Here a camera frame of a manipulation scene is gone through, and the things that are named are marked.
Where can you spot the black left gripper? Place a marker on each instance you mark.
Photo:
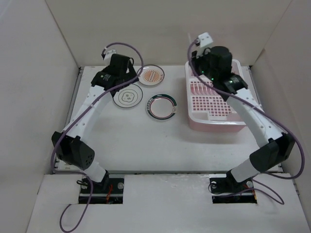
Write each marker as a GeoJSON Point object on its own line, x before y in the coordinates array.
{"type": "Point", "coordinates": [131, 72]}

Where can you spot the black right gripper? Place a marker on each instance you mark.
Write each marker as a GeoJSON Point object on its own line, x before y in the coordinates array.
{"type": "Point", "coordinates": [198, 58]}

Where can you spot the white plate grey floral emblem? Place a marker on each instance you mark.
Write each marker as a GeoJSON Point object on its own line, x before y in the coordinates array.
{"type": "Point", "coordinates": [129, 96]}

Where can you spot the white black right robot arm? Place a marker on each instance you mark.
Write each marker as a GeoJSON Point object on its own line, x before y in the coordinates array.
{"type": "Point", "coordinates": [274, 144]}

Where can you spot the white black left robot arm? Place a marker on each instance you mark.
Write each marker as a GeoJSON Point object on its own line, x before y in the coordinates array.
{"type": "Point", "coordinates": [71, 143]}

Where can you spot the white pink dish rack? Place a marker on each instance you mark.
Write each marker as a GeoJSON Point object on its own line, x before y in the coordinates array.
{"type": "Point", "coordinates": [207, 111]}

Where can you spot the green red rimmed plate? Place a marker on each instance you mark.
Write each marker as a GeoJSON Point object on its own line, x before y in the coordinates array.
{"type": "Point", "coordinates": [161, 107]}

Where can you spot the orange sunburst plate by wall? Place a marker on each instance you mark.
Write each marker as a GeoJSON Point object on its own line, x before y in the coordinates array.
{"type": "Point", "coordinates": [151, 75]}

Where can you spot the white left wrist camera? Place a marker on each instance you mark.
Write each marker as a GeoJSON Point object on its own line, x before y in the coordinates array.
{"type": "Point", "coordinates": [107, 54]}

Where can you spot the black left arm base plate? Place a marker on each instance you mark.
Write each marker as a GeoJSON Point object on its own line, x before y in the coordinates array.
{"type": "Point", "coordinates": [112, 194]}

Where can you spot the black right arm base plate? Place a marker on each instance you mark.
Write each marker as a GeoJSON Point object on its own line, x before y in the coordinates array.
{"type": "Point", "coordinates": [226, 191]}

